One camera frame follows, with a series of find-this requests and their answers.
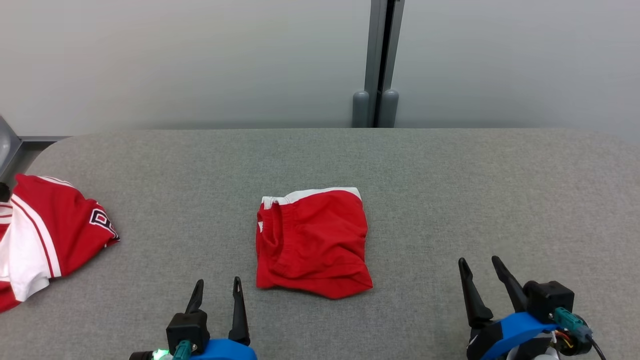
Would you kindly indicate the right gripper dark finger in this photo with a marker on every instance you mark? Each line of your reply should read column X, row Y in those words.
column 475, row 305
column 512, row 290

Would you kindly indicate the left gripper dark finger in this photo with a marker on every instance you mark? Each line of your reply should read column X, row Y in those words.
column 196, row 300
column 239, row 315

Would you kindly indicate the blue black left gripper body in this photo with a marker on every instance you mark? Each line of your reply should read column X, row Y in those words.
column 225, row 351

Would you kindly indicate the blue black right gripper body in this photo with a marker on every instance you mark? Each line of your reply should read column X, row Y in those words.
column 510, row 332

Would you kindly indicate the red shorts with white waistband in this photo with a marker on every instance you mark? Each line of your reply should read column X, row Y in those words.
column 315, row 245

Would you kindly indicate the red and white jersey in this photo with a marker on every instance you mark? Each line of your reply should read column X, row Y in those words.
column 50, row 230

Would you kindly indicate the black round right gripper motor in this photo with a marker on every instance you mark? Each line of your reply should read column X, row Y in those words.
column 575, row 346

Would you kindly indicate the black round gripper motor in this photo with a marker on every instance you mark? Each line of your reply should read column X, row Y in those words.
column 575, row 346
column 145, row 356

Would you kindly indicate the black round left gripper motor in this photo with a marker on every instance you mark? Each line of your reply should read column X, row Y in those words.
column 145, row 356

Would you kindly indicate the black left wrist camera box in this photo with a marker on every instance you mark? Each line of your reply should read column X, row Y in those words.
column 187, row 327

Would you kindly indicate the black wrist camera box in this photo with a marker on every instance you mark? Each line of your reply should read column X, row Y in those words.
column 547, row 300
column 187, row 327

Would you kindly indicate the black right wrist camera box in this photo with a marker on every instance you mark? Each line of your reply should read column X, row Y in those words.
column 547, row 300

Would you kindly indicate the grey metal frame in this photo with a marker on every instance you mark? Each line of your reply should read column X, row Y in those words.
column 10, row 145

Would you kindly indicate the grey wall partition post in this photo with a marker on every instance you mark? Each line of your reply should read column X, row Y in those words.
column 377, row 60

